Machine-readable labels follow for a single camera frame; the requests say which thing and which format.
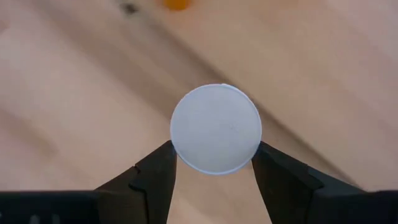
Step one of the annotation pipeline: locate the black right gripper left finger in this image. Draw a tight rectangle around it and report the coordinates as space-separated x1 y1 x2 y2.
93 140 178 224

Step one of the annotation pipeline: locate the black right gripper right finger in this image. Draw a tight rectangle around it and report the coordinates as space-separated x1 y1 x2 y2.
252 141 374 224

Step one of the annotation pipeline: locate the orange medicine bottle white cap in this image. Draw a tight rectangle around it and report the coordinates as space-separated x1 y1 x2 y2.
163 0 192 12
169 83 263 176

